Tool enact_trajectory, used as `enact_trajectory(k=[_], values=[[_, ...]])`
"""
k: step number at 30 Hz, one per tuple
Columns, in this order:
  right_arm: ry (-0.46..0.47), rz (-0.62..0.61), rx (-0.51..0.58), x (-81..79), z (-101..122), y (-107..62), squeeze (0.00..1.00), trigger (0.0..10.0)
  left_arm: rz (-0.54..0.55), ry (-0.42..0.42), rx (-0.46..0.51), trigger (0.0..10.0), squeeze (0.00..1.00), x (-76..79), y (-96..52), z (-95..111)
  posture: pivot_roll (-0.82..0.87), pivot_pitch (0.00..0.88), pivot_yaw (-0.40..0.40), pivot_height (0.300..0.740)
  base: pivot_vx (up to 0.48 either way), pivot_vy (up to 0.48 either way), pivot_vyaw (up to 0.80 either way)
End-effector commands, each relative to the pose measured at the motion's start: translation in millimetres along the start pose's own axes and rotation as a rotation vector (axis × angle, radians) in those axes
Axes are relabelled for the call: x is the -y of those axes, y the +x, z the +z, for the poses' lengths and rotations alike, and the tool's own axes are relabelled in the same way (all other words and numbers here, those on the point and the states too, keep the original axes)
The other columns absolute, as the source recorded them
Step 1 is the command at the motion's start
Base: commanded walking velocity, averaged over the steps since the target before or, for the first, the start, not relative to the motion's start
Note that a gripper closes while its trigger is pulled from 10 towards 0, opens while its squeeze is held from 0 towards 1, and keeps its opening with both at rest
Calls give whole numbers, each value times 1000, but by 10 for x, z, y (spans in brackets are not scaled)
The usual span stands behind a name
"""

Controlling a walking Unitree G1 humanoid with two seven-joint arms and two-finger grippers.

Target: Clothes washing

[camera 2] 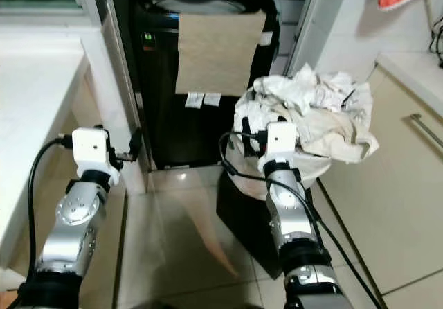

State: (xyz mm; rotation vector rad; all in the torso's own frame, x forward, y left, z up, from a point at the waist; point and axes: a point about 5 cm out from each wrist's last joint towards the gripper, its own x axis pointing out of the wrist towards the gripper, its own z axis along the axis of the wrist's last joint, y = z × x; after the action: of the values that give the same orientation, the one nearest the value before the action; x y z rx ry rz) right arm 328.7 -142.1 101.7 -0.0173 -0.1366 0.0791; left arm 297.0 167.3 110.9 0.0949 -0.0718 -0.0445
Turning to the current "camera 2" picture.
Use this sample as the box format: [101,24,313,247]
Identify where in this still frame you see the black top-load washing machine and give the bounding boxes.
[109,0,282,171]

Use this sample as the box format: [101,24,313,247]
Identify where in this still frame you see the pile of white clothes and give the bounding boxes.
[234,62,381,166]

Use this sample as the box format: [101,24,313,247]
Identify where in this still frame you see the small white label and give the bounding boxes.
[185,92,205,109]
[204,92,223,107]

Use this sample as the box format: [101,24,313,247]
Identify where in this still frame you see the brown cardboard sheet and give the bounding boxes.
[174,10,268,96]

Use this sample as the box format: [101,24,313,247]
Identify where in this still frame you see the beige cabinet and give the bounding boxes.
[315,65,443,297]

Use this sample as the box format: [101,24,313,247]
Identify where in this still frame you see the brown wooden block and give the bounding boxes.
[0,290,20,309]

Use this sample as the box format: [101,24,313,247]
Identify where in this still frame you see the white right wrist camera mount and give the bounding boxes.
[257,121,298,175]

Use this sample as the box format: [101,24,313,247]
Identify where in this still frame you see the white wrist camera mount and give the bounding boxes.
[257,121,298,175]
[71,127,121,187]

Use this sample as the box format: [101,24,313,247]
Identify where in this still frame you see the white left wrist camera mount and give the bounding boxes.
[71,127,121,187]

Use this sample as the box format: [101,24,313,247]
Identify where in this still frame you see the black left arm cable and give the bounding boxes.
[26,136,75,282]

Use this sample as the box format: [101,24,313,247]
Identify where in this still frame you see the white door frame post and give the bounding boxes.
[71,0,146,185]
[284,0,354,81]

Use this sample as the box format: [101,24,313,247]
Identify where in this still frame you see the metal cabinet handle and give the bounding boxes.
[407,113,443,150]

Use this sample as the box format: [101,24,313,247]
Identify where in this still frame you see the black wall cable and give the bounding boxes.
[429,17,443,69]

